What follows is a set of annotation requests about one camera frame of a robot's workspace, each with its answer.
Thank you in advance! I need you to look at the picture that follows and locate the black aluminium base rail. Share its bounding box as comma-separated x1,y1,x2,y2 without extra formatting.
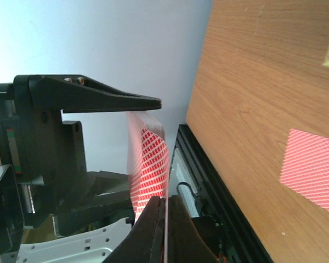
170,124,272,262

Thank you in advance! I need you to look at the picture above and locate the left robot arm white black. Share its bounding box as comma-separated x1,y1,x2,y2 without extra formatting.
0,75,161,262

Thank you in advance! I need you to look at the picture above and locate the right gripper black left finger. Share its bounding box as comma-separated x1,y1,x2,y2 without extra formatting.
104,196,165,263

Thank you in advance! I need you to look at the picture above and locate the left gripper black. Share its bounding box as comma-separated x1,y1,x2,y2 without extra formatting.
0,82,139,255

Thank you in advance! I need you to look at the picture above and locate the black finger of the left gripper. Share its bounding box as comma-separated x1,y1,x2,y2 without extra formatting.
13,75,162,113

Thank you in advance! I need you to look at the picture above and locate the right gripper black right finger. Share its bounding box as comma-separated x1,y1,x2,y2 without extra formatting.
167,195,219,263

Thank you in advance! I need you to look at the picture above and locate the red card being drawn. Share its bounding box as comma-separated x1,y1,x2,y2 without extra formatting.
134,128,169,220

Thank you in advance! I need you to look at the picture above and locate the red card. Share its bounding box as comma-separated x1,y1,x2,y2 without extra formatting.
280,129,329,212

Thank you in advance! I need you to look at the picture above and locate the red playing card deck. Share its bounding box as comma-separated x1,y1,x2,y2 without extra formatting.
127,111,170,220

